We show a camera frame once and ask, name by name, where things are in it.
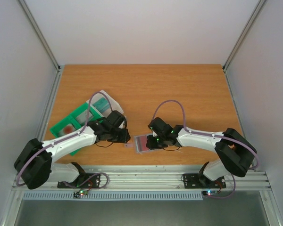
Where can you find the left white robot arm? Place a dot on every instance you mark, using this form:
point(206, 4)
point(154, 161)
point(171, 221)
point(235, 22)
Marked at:
point(34, 163)

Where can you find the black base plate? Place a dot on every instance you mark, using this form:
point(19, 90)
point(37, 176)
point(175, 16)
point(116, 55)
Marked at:
point(82, 181)
point(193, 181)

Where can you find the grey slotted cable duct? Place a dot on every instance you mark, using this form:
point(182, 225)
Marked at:
point(114, 196)

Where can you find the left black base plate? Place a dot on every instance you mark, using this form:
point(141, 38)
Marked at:
point(82, 181)

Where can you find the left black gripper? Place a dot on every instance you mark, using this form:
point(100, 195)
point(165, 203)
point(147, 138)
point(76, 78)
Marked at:
point(124, 140)

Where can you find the red patterned card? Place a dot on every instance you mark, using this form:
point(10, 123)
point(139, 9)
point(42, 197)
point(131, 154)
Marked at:
point(66, 130)

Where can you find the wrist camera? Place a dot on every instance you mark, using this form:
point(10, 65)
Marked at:
point(123, 124)
point(153, 133)

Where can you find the grey card in tray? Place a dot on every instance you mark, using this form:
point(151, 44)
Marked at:
point(81, 118)

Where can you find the green plastic tray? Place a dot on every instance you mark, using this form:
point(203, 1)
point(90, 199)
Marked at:
point(74, 121)

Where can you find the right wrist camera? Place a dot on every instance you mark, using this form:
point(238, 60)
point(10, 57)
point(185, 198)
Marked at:
point(153, 133)

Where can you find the blue card holder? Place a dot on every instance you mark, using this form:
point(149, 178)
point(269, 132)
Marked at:
point(139, 144)

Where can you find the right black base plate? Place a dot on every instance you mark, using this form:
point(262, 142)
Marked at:
point(193, 181)

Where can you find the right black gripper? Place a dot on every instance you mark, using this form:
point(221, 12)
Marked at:
point(151, 142)

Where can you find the teal card stack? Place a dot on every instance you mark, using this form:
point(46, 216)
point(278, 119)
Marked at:
point(102, 105)

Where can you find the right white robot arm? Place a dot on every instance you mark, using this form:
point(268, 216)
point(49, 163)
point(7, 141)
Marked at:
point(235, 153)

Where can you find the clear plastic bin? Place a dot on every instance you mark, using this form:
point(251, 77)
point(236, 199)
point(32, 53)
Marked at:
point(114, 105)

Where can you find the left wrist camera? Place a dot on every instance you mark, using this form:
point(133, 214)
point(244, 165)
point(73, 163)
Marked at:
point(123, 124)

